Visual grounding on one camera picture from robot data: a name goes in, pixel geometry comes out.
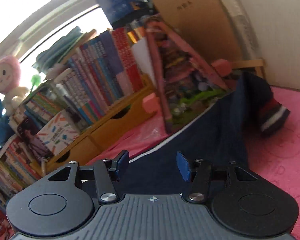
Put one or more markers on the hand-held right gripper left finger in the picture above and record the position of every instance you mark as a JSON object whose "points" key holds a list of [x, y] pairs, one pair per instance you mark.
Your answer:
{"points": [[122, 161]]}

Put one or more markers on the white card sheet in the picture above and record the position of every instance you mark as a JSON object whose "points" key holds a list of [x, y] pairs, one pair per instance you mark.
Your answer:
{"points": [[140, 57]]}

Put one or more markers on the black smartphone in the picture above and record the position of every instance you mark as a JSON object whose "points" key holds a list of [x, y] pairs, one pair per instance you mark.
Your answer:
{"points": [[32, 140]]}

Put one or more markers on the white and navy jacket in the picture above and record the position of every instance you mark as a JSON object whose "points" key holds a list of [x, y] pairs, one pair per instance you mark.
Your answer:
{"points": [[215, 135]]}

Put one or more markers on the wooden drawer organiser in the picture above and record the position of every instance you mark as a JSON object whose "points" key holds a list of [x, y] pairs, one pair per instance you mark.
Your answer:
{"points": [[110, 130]]}

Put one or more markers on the pink bunny plush toy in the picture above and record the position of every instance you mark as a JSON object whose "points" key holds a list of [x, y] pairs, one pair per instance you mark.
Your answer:
{"points": [[5, 75]]}

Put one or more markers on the folded green towels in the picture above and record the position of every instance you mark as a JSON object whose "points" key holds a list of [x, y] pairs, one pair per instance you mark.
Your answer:
{"points": [[60, 47]]}

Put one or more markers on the cardboard box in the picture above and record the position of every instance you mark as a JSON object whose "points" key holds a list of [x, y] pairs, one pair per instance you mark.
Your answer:
{"points": [[197, 17]]}

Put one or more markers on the white printer box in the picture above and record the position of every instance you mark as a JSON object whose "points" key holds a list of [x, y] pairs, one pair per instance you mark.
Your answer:
{"points": [[57, 132]]}

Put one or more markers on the row of thin workbooks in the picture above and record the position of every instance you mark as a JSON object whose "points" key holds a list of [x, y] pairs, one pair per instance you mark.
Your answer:
{"points": [[102, 67]]}

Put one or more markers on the wooden slat frame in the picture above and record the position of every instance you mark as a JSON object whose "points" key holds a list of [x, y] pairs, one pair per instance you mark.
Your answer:
{"points": [[250, 63]]}

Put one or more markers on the row of tall storybooks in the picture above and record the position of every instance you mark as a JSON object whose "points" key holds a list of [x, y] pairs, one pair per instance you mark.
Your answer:
{"points": [[10, 175]]}

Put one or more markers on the clear plastic wrapper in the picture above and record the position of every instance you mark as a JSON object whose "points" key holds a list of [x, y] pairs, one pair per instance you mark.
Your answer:
{"points": [[147, 130]]}

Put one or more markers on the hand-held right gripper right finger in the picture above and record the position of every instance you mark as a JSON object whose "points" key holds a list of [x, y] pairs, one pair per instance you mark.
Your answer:
{"points": [[183, 166]]}

